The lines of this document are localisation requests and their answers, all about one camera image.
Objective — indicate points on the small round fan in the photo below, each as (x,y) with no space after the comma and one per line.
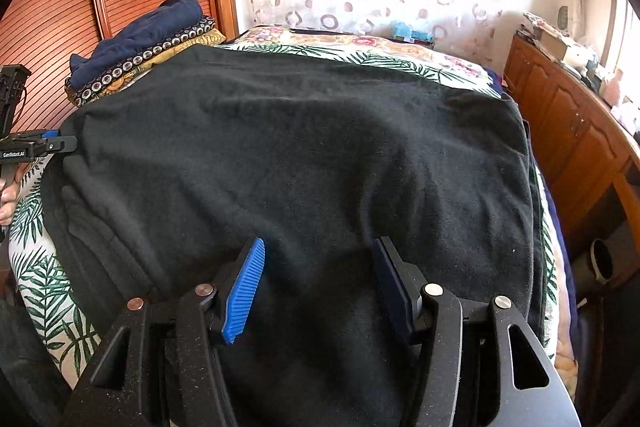
(563,18)

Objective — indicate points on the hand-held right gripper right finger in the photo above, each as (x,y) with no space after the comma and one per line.
(395,287)

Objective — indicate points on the floral leaf print bedsheet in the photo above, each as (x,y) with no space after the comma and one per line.
(45,297)

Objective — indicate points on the person's left hand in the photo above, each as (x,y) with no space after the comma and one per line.
(9,202)

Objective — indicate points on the navy blue folded cloth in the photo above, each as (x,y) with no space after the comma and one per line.
(150,32)

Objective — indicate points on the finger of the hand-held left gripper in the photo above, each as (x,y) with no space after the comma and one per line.
(55,144)

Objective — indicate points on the grey plastic pipe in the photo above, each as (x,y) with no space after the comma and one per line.
(597,262)

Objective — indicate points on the black printed T-shirt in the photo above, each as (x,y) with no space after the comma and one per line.
(300,157)

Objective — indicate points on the dark medallion patterned cloth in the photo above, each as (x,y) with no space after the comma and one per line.
(165,44)

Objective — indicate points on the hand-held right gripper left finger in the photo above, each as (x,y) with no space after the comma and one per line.
(245,292)

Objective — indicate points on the yellow floral folded cloth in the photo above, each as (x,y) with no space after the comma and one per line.
(200,41)

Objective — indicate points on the stack of books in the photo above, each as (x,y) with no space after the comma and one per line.
(545,37)

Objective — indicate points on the light blue plastic bag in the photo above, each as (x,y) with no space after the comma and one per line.
(410,32)

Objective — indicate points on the wooden cabinet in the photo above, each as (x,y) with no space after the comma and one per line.
(565,122)

